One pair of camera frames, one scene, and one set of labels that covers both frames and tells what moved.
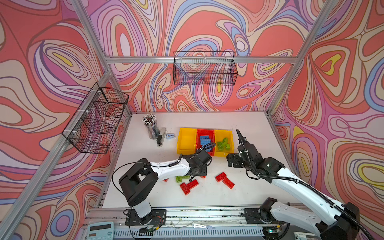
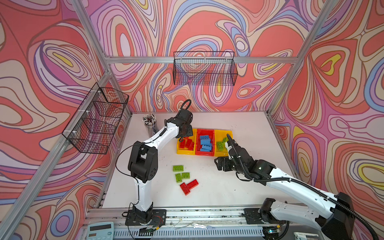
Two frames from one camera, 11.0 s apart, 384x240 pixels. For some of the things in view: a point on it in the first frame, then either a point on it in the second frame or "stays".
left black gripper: (205, 171) → (190, 131)
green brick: (179, 179) stays
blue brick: (206, 137) stays
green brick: (220, 145) stays
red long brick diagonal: (192, 184) stays
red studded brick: (228, 183) → (191, 146)
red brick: (220, 176) → (189, 144)
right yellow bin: (219, 136) stays
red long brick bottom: (185, 188) stays
